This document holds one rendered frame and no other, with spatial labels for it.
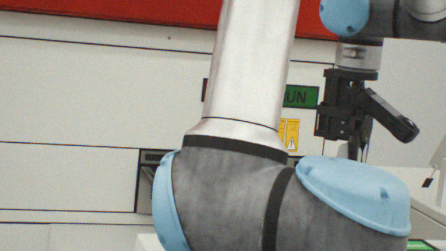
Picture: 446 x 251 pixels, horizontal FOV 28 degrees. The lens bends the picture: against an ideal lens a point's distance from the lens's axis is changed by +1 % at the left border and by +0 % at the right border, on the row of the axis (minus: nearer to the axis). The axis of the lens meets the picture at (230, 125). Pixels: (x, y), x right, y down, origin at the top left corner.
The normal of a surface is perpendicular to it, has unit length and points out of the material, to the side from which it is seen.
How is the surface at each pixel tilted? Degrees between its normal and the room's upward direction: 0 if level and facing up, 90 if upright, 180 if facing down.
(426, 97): 90
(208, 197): 73
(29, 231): 90
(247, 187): 47
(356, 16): 90
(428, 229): 90
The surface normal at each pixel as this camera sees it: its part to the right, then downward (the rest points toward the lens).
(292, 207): -0.27, -0.43
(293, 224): -0.33, -0.17
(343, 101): -0.38, 0.11
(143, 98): 0.28, 0.18
